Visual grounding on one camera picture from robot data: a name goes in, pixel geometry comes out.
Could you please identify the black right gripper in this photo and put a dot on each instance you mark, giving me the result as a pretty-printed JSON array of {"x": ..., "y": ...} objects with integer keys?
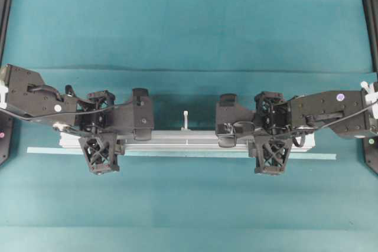
[{"x": 267, "y": 129}]

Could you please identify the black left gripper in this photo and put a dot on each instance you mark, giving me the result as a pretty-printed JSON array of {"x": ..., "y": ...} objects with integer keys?
[{"x": 97, "y": 120}]

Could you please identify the large silver metal rail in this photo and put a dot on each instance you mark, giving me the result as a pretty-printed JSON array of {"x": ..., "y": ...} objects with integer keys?
[{"x": 186, "y": 142}]

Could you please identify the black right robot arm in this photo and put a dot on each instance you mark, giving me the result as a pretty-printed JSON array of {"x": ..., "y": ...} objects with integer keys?
[{"x": 349, "y": 114}]

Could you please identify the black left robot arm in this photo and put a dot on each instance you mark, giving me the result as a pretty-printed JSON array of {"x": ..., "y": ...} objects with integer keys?
[{"x": 26, "y": 96}]

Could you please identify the light green tape strip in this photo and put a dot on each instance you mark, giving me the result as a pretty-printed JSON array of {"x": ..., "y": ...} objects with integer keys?
[{"x": 180, "y": 154}]

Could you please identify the black left frame post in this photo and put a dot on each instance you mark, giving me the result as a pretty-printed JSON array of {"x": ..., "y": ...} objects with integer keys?
[{"x": 5, "y": 6}]

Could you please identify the black frame post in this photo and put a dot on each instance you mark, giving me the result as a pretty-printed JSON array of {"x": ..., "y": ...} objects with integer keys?
[
  {"x": 370, "y": 12},
  {"x": 5, "y": 6}
]

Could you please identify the black right frame post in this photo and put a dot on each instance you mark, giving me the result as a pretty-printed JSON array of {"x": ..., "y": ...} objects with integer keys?
[{"x": 370, "y": 12}]

